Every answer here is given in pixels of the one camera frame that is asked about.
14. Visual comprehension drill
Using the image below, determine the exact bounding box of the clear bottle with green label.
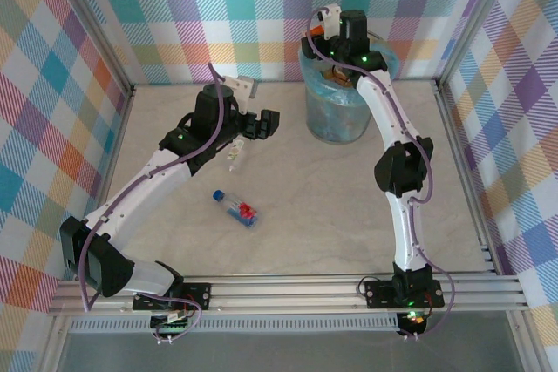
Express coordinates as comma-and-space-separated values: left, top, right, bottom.
226, 136, 246, 172

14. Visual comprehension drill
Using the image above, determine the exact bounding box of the blue cap bottle red label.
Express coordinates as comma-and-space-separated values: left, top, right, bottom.
212, 188, 262, 230

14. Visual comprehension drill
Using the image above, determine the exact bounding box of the blue plastic bin liner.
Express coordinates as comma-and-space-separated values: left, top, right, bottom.
297, 30, 401, 107

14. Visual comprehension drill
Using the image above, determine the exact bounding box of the blue transparent bin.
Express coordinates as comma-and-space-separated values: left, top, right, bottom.
297, 30, 401, 145

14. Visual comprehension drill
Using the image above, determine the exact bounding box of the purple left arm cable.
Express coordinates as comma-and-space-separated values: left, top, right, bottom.
78, 62, 206, 345

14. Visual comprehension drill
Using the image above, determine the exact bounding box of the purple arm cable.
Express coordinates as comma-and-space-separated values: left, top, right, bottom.
303, 6, 457, 342
78, 62, 206, 345

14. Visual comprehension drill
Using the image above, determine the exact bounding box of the aluminium frame post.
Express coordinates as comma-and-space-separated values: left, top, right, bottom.
434, 0, 522, 88
51, 0, 137, 94

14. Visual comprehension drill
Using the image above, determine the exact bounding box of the aluminium rail beam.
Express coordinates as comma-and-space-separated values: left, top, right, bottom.
47, 274, 531, 316

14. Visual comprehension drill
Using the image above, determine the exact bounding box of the aluminium side rail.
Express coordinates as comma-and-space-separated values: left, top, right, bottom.
433, 79, 502, 277

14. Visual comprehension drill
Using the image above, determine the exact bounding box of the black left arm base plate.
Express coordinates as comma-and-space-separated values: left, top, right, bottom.
132, 282, 213, 312

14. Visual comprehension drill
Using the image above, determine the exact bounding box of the grey slotted cable duct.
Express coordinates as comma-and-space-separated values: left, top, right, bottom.
69, 318, 401, 335

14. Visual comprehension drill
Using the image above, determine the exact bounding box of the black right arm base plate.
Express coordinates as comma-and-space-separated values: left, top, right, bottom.
364, 278, 446, 310

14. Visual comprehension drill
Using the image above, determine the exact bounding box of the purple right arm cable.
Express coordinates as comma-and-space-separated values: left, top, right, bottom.
303, 6, 457, 342

